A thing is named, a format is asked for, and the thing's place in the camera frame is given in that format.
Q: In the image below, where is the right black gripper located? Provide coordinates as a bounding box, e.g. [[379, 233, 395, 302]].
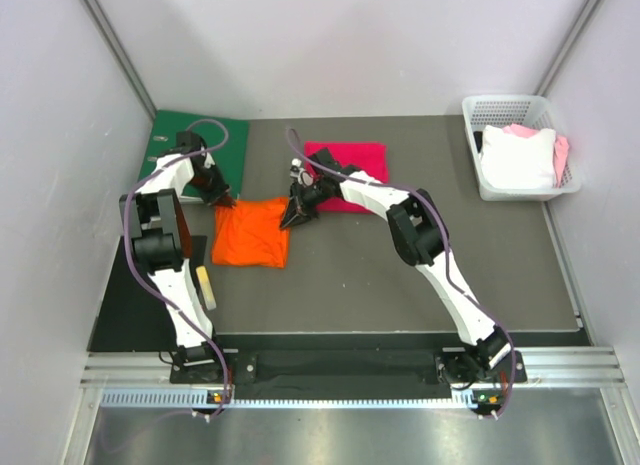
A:
[[281, 178, 330, 231]]

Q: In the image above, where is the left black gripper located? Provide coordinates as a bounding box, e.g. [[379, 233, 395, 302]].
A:
[[187, 162, 235, 208]]

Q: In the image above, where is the orange t shirt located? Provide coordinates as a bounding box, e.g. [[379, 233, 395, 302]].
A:
[[211, 197, 290, 269]]

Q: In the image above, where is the green ring binder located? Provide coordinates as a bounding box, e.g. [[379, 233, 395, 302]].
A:
[[135, 108, 251, 205]]

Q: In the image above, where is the magenta t shirt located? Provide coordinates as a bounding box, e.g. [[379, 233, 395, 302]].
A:
[[304, 142, 389, 214]]

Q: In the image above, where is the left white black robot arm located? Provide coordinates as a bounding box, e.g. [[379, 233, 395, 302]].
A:
[[120, 128, 235, 387]]

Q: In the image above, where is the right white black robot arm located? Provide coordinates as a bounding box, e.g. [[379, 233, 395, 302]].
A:
[[280, 148, 517, 387]]

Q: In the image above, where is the black mat left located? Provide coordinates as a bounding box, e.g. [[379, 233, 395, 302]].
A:
[[87, 241, 176, 353]]

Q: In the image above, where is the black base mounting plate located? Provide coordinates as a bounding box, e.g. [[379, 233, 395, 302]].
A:
[[169, 331, 530, 400]]

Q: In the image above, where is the white t shirt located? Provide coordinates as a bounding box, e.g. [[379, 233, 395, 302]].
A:
[[480, 125, 556, 190]]

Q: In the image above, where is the white plastic basket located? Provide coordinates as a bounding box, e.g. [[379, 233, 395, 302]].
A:
[[462, 95, 581, 201]]

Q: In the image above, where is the light pink t shirt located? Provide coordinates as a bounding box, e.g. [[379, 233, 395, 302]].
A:
[[502, 123, 570, 187]]

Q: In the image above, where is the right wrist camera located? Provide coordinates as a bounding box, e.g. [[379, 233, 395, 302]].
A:
[[290, 158, 314, 186]]

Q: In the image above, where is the aluminium frame rail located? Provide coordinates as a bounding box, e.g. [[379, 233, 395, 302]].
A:
[[80, 347, 625, 411]]

